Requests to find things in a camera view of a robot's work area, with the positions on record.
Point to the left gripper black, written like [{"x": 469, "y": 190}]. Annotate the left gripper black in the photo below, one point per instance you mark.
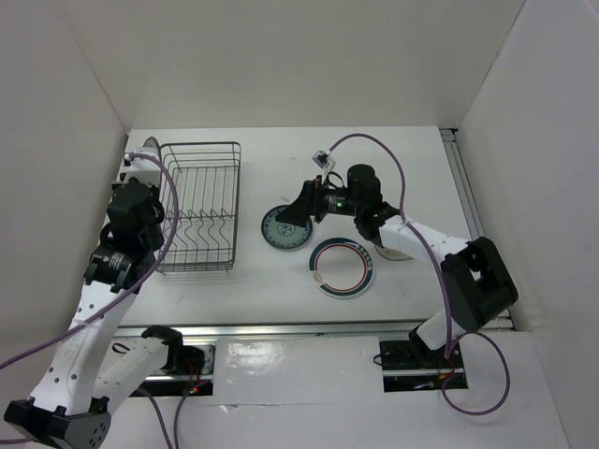
[{"x": 154, "y": 195}]

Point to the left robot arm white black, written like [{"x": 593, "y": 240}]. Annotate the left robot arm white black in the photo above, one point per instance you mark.
[{"x": 73, "y": 404}]

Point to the orange sunburst plate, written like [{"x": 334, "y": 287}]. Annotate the orange sunburst plate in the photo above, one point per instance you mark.
[{"x": 152, "y": 147}]

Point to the green red rimmed plate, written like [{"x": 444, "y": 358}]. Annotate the green red rimmed plate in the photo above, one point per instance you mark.
[{"x": 341, "y": 268}]

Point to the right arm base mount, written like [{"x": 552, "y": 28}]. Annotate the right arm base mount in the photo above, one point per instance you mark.
[{"x": 404, "y": 370}]

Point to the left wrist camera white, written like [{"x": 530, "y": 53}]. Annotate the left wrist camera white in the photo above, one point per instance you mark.
[{"x": 142, "y": 170}]

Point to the blue floral small plate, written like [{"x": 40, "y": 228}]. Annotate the blue floral small plate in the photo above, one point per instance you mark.
[{"x": 283, "y": 236}]

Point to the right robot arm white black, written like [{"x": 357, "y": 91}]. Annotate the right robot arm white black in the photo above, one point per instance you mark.
[{"x": 374, "y": 217}]

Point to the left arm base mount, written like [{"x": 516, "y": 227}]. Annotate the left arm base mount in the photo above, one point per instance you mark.
[{"x": 193, "y": 375}]

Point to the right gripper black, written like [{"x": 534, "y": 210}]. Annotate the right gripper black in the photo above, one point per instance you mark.
[{"x": 312, "y": 202}]

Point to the grey wire dish rack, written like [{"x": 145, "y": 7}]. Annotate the grey wire dish rack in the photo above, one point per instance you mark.
[{"x": 207, "y": 178}]

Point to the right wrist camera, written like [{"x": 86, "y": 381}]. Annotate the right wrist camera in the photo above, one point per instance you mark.
[{"x": 324, "y": 161}]

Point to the clear glass square plate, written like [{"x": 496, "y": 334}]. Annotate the clear glass square plate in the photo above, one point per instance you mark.
[{"x": 395, "y": 255}]

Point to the aluminium front rail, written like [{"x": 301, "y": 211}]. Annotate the aluminium front rail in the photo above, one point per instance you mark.
[{"x": 309, "y": 329}]

